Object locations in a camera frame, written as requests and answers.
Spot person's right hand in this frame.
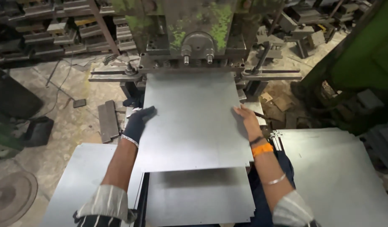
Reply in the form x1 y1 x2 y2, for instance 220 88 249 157
233 105 261 141

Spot person's left hand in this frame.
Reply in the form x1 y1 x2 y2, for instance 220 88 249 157
122 106 158 144

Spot grey metal sheet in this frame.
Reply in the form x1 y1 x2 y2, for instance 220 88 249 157
135 73 254 173

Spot grey steel bars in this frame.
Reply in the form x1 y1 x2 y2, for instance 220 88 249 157
97 100 120 144

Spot orange wristband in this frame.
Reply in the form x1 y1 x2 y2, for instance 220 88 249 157
251 143 274 158

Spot scrap cardboard pieces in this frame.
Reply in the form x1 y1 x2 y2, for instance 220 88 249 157
260 91 295 112

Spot silver bangle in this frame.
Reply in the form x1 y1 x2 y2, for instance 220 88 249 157
264 173 287 186

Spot person's dark trousers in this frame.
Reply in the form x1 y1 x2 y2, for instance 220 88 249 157
236 151 296 227

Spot stack of plain metal sheets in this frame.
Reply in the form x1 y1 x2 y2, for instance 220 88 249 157
41 143 144 227

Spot stack of metal sheets underneath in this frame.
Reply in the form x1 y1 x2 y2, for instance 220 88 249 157
145 166 256 227

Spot green power press machine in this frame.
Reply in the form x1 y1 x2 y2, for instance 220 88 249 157
88 0 303 109

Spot stack of notched metal sheets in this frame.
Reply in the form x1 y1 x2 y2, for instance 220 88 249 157
270 128 388 227

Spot heap of metal dies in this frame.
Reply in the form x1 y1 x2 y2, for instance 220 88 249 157
257 0 376 60

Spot dark machine part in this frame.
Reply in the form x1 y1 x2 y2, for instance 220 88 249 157
0 71 44 120

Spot rack of metal dies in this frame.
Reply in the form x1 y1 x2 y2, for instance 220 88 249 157
0 0 138 65

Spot round metal wheel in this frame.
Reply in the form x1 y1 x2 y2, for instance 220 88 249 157
0 170 38 227

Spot green machine frame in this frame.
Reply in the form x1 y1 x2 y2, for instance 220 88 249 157
292 0 388 136

